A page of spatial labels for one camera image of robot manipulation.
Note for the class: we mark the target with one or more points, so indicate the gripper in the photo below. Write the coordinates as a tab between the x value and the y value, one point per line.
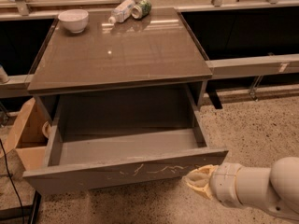
224	184

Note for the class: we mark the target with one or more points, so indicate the grey top drawer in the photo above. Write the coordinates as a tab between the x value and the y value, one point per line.
111	138

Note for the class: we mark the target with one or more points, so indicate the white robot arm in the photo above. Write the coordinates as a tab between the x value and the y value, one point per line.
274	190

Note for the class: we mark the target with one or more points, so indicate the grey drawer cabinet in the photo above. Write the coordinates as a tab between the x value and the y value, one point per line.
157	50

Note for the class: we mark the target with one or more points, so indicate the cardboard box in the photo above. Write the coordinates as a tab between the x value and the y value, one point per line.
28	136

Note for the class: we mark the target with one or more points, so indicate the green drink can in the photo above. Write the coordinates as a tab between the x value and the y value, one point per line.
141	9

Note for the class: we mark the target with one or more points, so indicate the clear plastic bottle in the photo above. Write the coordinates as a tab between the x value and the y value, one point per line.
122	12

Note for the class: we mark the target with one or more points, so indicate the white ceramic bowl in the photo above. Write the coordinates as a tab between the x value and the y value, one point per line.
74	20

